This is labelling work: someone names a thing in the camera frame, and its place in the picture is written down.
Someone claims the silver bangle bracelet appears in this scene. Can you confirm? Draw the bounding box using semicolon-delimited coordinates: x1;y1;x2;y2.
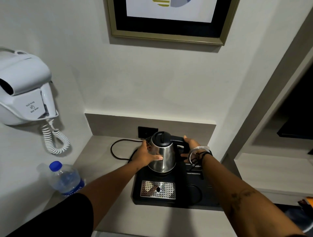
187;146;207;167

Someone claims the perforated metal drip grate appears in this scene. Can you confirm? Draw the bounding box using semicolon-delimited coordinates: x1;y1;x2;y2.
140;180;176;200

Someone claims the stainless steel electric kettle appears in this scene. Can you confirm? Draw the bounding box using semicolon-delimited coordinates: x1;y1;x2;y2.
146;131;189;173

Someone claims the gold framed wall picture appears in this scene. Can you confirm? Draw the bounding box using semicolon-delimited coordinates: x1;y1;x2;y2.
107;0;240;46

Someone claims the person's right forearm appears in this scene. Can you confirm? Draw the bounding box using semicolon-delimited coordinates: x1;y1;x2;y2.
201;151;306;237

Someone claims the black wall socket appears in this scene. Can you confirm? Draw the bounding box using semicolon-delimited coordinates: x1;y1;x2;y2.
138;126;158;139

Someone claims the white coiled dryer cord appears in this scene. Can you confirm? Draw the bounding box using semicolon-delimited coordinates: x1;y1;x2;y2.
41;118;70;155

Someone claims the person's left hand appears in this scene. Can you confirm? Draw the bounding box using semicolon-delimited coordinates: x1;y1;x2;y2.
130;140;164;170

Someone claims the person's right hand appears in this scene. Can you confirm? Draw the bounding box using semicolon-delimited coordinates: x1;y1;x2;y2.
180;135;201;158

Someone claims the black sleeve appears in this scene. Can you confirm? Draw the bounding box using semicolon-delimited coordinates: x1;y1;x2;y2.
5;193;94;237

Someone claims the clear water bottle blue cap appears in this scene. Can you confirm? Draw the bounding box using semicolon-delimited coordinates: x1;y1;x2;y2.
37;161;86;197

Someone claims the black string bracelet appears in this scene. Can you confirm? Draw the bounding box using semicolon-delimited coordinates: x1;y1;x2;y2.
191;151;213;169

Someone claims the person's left forearm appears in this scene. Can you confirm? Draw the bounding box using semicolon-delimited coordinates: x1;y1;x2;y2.
78;160;141;231

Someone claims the black kettle tray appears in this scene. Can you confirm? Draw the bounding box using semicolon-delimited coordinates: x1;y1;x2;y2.
132;153;224;211

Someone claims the black television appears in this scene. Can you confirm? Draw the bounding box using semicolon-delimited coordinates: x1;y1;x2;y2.
277;71;313;141

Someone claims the black power cord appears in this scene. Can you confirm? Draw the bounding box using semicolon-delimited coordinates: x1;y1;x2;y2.
111;139;143;162

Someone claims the white wall-mounted hair dryer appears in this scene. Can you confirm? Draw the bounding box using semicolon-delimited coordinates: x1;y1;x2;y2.
0;48;59;125

